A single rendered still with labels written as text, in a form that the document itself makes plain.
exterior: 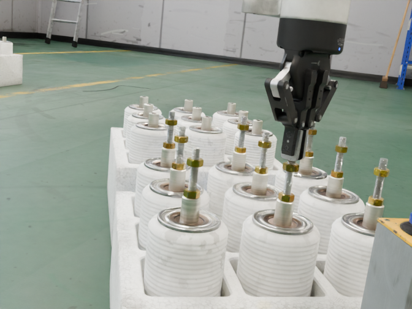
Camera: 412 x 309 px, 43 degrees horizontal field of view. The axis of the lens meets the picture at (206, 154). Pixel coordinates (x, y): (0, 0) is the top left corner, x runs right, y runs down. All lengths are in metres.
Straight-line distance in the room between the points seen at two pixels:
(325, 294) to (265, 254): 0.09
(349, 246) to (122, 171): 0.56
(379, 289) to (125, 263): 0.31
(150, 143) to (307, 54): 0.58
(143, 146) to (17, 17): 7.24
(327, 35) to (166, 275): 0.32
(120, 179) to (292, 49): 0.60
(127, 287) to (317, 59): 0.34
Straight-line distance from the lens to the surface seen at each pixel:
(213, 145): 1.13
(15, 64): 3.42
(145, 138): 1.11
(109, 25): 8.02
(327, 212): 0.77
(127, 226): 0.78
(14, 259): 1.10
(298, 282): 0.65
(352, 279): 0.69
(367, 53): 7.04
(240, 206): 0.73
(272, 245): 0.62
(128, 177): 1.09
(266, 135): 0.74
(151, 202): 0.71
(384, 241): 0.53
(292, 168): 0.63
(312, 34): 0.58
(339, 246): 0.68
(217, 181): 0.84
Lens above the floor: 0.48
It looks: 14 degrees down
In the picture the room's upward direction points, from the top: 6 degrees clockwise
